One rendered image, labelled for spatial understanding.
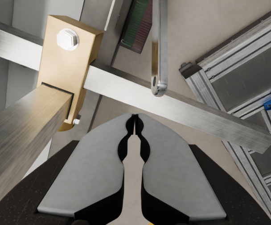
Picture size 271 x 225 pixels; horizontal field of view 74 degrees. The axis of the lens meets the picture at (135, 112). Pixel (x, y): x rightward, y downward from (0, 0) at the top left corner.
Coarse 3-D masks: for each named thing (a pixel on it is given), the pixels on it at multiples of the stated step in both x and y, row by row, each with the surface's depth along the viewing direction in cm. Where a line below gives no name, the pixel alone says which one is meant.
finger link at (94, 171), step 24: (120, 120) 11; (96, 144) 9; (120, 144) 9; (72, 168) 8; (96, 168) 8; (120, 168) 8; (48, 192) 6; (72, 192) 6; (96, 192) 7; (120, 192) 7; (72, 216) 6; (96, 216) 6
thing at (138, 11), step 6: (138, 0) 31; (144, 0) 31; (138, 6) 31; (144, 6) 31; (138, 12) 32; (132, 18) 32; (138, 18) 32; (132, 24) 33; (138, 24) 33; (132, 30) 33; (126, 36) 33; (132, 36) 33; (126, 42) 34
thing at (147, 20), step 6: (150, 0) 31; (150, 6) 31; (150, 12) 32; (144, 18) 32; (150, 18) 32; (144, 24) 32; (150, 24) 32; (138, 30) 33; (144, 30) 33; (138, 36) 33; (144, 36) 33; (138, 42) 34; (138, 48) 34
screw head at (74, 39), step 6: (66, 30) 18; (72, 30) 18; (60, 36) 17; (66, 36) 17; (72, 36) 17; (60, 42) 18; (66, 42) 18; (72, 42) 18; (78, 42) 18; (66, 48) 18; (72, 48) 19
